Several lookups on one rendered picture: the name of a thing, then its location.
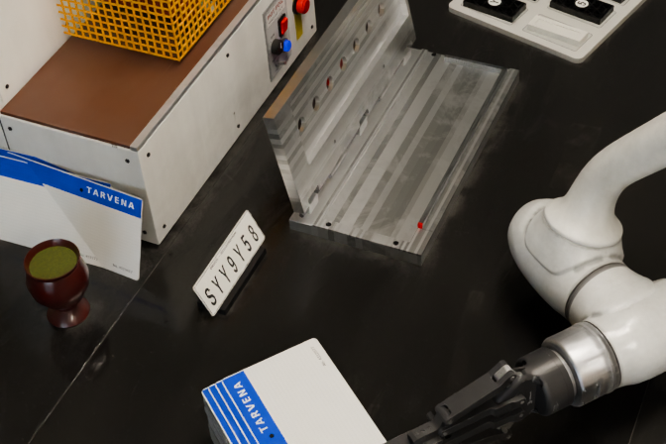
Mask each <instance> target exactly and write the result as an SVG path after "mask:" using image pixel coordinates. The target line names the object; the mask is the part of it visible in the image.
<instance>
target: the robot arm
mask: <svg viewBox="0 0 666 444"><path fill-rule="evenodd" d="M665 167H666V112H664V113H662V114H660V115H659V116H657V117H655V118H654V119H652V120H650V121H648V122H647V123H645V124H643V125H642V126H640V127H638V128H637V129H635V130H633V131H631V132H630V133H628V134H626V135H625V136H623V137H621V138H620V139H618V140H616V141H615V142H613V143H611V144H610V145H608V146H607V147H605V148H604V149H603V150H601V151H600V152H598V153H597V154H596V155H595V156H594V157H593V158H592V159H591V160H590V161H589V162H588V163H587V164H586V165H585V167H584V168H583V169H582V170H581V172H580V173H579V175H578V176H577V178H576V179H575V181H574V183H573V184H572V186H571V187H570V189H569V191H568V192H567V194H566V195H565V196H563V197H558V198H555V199H547V198H546V199H536V200H532V201H530V202H528V203H526V204H525V205H523V206H522V207H521V208H520V209H519V210H518V211H517V212H516V213H515V215H514V216H513V218H512V220H511V222H510V224H509V227H508V231H507V239H508V245H509V248H510V252H511V254H512V256H513V259H514V261H515V263H516V264H517V266H518V268H519V269H520V271H521V272H522V274H523V275H524V276H525V278H526V279H527V280H528V282H529V283H530V284H531V285H532V287H533V288H534V289H535V290H536V291H537V292H538V294H539V295H540V296H541V297H542V298H543V299H544V300H545V301H546V302H547V303H548V304H549V305H550V306H551V307H552V308H553V309H554V310H555V311H557V312H558V313H560V314H561V315H562V316H564V317H565V318H566V319H567V320H568V321H569V322H570V323H571V325H572V326H571V327H569V328H567V329H565V330H563V331H561V332H559V333H557V334H555V335H552V336H550V337H548V338H546V339H545V340H544V341H543V343H542V345H541V348H539V349H537V350H535V351H533V352H531V353H529V354H527V355H525V356H522V357H520V358H519V359H518V360H517V361H516V363H515V367H514V368H513V369H512V368H511V367H510V366H509V365H508V364H507V362H506V361H505V360H501V361H499V362H498V363H497V364H496V365H495V366H494V367H493V368H492V369H491V370H490V371H488V372H487V373H486V374H484V375H483V376H481V377H480V378H478V379H477V380H475V381H473V382H472V383H470V384H469V385H467V386H466V387H464V388H462V389H461V390H459V391H457V392H456V393H454V394H453V395H451V396H450V397H448V398H447V399H445V400H444V401H442V402H441V403H439V404H437V405H436V406H435V411H436V412H437V413H436V415H433V413H432V412H431V411H429V412H428V413H427V414H426V417H427V418H428V420H429V421H428V422H426V423H424V424H422V425H420V426H418V427H416V428H414V429H412V430H410V431H407V432H405V433H403V434H401V435H399V436H397V437H395V438H393V439H391V440H390V441H388V442H386V443H383V444H488V443H491V442H494V441H497V440H507V439H509V438H510V437H511V436H512V433H511V431H510V430H509V428H510V427H511V425H512V424H513V422H518V421H520V420H522V419H523V418H525V417H526V416H527V415H528V414H530V413H531V412H534V413H538V414H540V415H543V416H548V415H551V414H553V413H555V412H557V411H559V410H561V409H563V408H565V407H567V406H569V405H573V406H582V405H584V404H586V403H588V402H590V401H592V400H594V399H596V398H598V397H600V396H602V395H604V394H607V393H610V392H612V391H614V390H615V389H618V388H620V387H624V386H629V385H636V384H639V383H642V382H645V381H647V380H650V379H652V378H654V377H656V376H658V375H660V374H662V373H664V372H666V278H662V279H658V280H655V281H652V280H651V279H649V278H647V277H643V276H641V275H639V274H637V273H635V272H634V271H632V270H631V269H630V268H628V267H627V265H626V264H625V263H624V262H623V261H622V260H623V257H624V254H623V249H622V241H621V236H622V225H621V223H620V222H619V220H618V219H617V217H616V216H615V215H614V209H615V204H616V202H617V199H618V197H619V195H620V194H621V193H622V191H623V190H624V189H625V188H626V187H628V186H629V185H630V184H632V183H634V182H636V181H638V180H640V179H642V178H644V177H646V176H648V175H651V174H653V173H655V172H657V171H659V170H661V169H663V168H665ZM447 408H448V409H447Z"/></svg>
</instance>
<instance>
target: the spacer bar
mask: <svg viewBox="0 0 666 444"><path fill-rule="evenodd" d="M527 30H529V31H532V32H535V33H538V34H541V35H544V36H547V37H550V38H553V39H556V40H559V41H562V42H565V43H567V44H570V45H573V46H576V47H579V46H580V45H581V44H582V43H583V42H584V41H585V40H586V38H587V37H588V32H586V31H583V30H580V29H577V28H574V27H571V26H568V25H565V24H562V23H559V22H556V21H553V20H550V19H547V18H544V17H541V16H538V15H536V16H535V17H534V18H533V19H532V20H531V21H530V22H529V23H528V24H527Z"/></svg>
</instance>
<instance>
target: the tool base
mask: <svg viewBox="0 0 666 444"><path fill-rule="evenodd" d="M413 45H414V43H413V44H412V45H408V46H407V47H406V49H405V50H404V58H403V60H402V62H401V63H400V65H399V66H398V68H397V69H396V71H395V73H394V76H395V79H394V80H393V82H392V84H391V85H390V87H389V88H388V90H387V92H386V94H385V95H384V97H383V98H382V100H381V101H379V102H378V100H379V98H378V100H377V101H376V103H375V104H374V106H373V107H372V109H371V111H370V112H369V113H364V115H363V116H362V118H361V119H360V121H359V123H360V128H359V129H358V131H357V133H356V134H355V136H354V137H353V139H352V140H351V142H350V143H349V145H348V147H347V150H348V153H347V155H346V156H345V158H344V160H343V161H342V162H341V163H340V165H339V166H338V168H337V170H336V171H335V173H334V174H333V176H332V177H331V178H329V176H330V174H329V175H328V177H327V178H326V180H325V182H324V183H323V185H322V186H321V188H320V189H319V190H316V189H315V190H314V192H313V193H312V195H311V196H310V198H309V199H308V202H309V207H308V208H307V210H306V211H305V213H297V212H293V214H292V215H291V217H290V218H289V227H290V229H292V230H295V231H299V232H302V233H306V234H310V235H313V236H317V237H320V238H324V239H327V240H331V241H334V242H338V243H341V244H345V245H349V246H352V247H356V248H359V249H363V250H366V251H370V252H373V253H377V254H380V255H384V256H388V257H391V258H395V259H398V260H402V261H405V262H409V263H412V264H416V265H419V266H422V264H423V262H424V260H425V258H426V256H427V254H428V253H429V251H430V249H431V247H432V245H433V243H434V241H435V239H436V237H437V235H438V234H439V232H440V230H441V228H442V226H443V224H444V222H445V220H446V218H447V216H448V215H449V213H450V211H451V209H452V207H453V205H454V203H455V201H456V199H457V198H458V196H459V194H460V192H461V190H462V188H463V186H464V184H465V182H466V180H467V179H468V177H469V175H470V173H471V171H472V169H473V167H474V165H475V163H476V162H477V160H478V158H479V156H480V154H481V152H482V150H483V148H484V146H485V144H486V143H487V141H488V139H489V137H490V135H491V133H492V131H493V129H494V127H495V125H496V124H497V122H498V120H499V118H500V115H501V113H502V111H503V109H504V108H505V106H506V104H507V102H508V100H509V98H510V96H511V94H512V92H513V90H514V89H515V87H516V85H517V84H518V82H519V70H518V69H513V68H510V69H508V70H507V74H506V76H505V78H504V80H503V82H502V83H501V85H500V87H499V90H498V92H497V93H496V95H495V97H494V99H493V101H492V103H491V105H490V106H489V108H488V110H487V112H486V114H485V116H484V117H483V119H482V121H481V123H480V125H479V127H478V129H477V130H476V132H475V134H474V136H473V138H472V140H471V141H470V143H469V145H468V147H467V149H466V151H465V153H464V154H463V155H462V157H461V159H460V161H459V163H458V164H457V166H456V168H455V170H454V172H453V174H452V176H451V177H450V179H449V181H448V183H447V185H446V187H445V188H444V190H443V192H442V194H441V196H440V198H439V200H438V201H437V203H436V205H435V207H434V209H433V211H432V212H431V214H430V216H429V218H428V220H427V222H426V224H425V225H424V227H423V229H420V228H418V226H417V224H418V222H419V220H420V218H421V216H422V214H423V213H424V211H425V209H426V207H427V205H428V203H429V202H430V200H431V198H432V196H433V194H434V192H435V191H436V189H437V187H438V185H439V183H440V182H441V180H442V178H443V176H444V174H445V172H446V171H447V169H448V167H449V165H450V163H451V162H452V161H453V159H454V157H455V155H456V153H457V151H458V150H459V148H460V146H461V144H462V142H463V141H464V139H465V137H466V135H467V133H468V131H469V130H470V128H471V126H472V124H473V122H474V120H475V119H476V117H477V115H478V113H479V111H480V109H481V108H482V106H483V104H484V102H485V100H486V99H487V97H488V95H489V93H490V91H491V89H492V88H493V86H494V84H495V82H496V80H497V78H498V77H499V74H498V73H493V72H489V71H484V70H480V69H475V68H471V67H466V66H462V65H458V64H454V63H449V62H445V61H444V55H440V54H436V56H432V55H431V54H433V53H431V52H429V51H428V50H424V49H422V50H417V49H413V48H412V46H413ZM327 222H330V223H331V226H329V227H328V226H326V223H327ZM394 241H398V245H394V244H393V242H394Z"/></svg>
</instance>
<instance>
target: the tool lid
mask: <svg viewBox="0 0 666 444"><path fill-rule="evenodd" d="M379 4H380V14H379V12H378V8H379ZM367 22H368V30H367V31H366V24H367ZM354 40H355V42H356V46H355V49H353V43H354ZM415 40H416V36H415V32H414V27H413V23H412V18H411V14H410V9H409V5H408V0H348V1H347V2H346V4H345V5H344V6H343V8H342V9H341V10H340V12H339V13H338V15H337V16H336V17H335V19H334V20H333V21H332V23H331V24H330V26H329V27H328V28H327V30H326V31H325V32H324V34H323V35H322V37H321V38H320V39H319V41H318V42H317V43H316V45H315V46H314V48H313V49H312V50H311V52H310V53H309V55H308V56H307V57H306V59H305V60H304V61H303V63H302V64H301V66H300V67H299V68H298V70H297V71H296V72H295V74H294V75H293V77H292V78H291V79H290V81H289V82H288V83H287V85H286V86H285V88H284V89H283V90H282V92H281V93H280V94H279V96H278V97H277V99H276V100H275V102H274V103H273V104H272V106H271V107H270V109H269V110H268V111H267V113H266V114H265V116H264V117H263V119H264V122H265V125H266V128H267V131H268V134H269V137H270V140H271V143H272V146H273V149H274V152H275V155H276V158H277V164H278V167H279V170H280V173H281V176H282V179H283V182H284V185H285V188H286V191H287V194H288V197H289V200H290V203H291V206H292V209H293V212H297V213H305V211H306V210H307V208H308V207H309V202H308V199H309V198H310V196H311V195H312V193H313V192H314V190H315V189H316V190H319V189H320V188H321V186H322V185H323V183H324V182H325V180H326V178H327V177H328V175H329V174H330V176H329V178H331V177H332V176H333V174H334V173H335V171H336V170H337V168H338V166H339V165H340V163H341V162H342V161H343V160H344V158H345V156H346V155H347V153H348V150H347V147H348V145H349V143H350V142H351V140H352V139H353V137H354V136H355V134H356V133H357V131H358V129H359V128H360V123H359V121H360V119H361V118H362V116H363V115H364V113H369V112H370V111H371V109H372V107H373V106H374V104H375V103H376V101H377V100H378V98H379V100H378V102H379V101H381V100H382V98H383V97H384V95H385V94H386V92H387V90H388V89H389V87H390V85H391V84H392V82H393V80H394V79H395V76H394V73H395V71H396V69H397V68H398V66H399V65H400V63H401V62H402V60H403V58H404V50H405V49H406V47H407V46H408V45H412V44H413V43H414V41H415ZM341 59H342V61H343V65H342V68H340V61H341ZM328 77H329V87H328V89H327V86H326V83H327V78H328ZM314 97H315V107H314V109H313V107H312V102H313V99H314ZM299 119H301V127H300V129H299V130H298V121H299Z"/></svg>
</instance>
